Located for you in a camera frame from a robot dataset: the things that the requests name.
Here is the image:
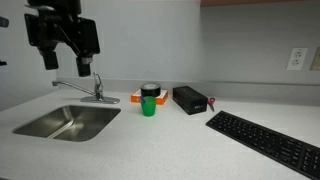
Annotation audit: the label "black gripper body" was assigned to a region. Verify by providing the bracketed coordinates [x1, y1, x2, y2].
[24, 13, 101, 59]

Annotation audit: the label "green plastic cup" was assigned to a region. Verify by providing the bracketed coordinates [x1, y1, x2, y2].
[140, 95, 158, 118]

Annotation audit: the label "chrome sink faucet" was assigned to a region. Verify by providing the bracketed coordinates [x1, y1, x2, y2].
[51, 71, 121, 105]

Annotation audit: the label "stainless steel sink basin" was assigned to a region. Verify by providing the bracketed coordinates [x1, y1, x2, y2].
[11, 104, 122, 143]

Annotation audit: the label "orange and white flat box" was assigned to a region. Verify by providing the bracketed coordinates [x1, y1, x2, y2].
[130, 88, 169, 106]

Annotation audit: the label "black rectangular box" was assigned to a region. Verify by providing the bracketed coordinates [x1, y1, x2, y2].
[172, 85, 209, 116]

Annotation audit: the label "black computer keyboard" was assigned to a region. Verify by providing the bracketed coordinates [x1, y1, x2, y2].
[205, 110, 320, 180]

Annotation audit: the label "black duct tape roll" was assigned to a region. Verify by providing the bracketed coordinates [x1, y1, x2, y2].
[139, 82, 162, 98]

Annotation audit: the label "red handled scissors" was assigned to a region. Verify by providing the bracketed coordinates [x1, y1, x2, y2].
[207, 97, 216, 113]

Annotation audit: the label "white wall power outlet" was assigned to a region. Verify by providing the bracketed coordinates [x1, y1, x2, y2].
[285, 47, 309, 71]

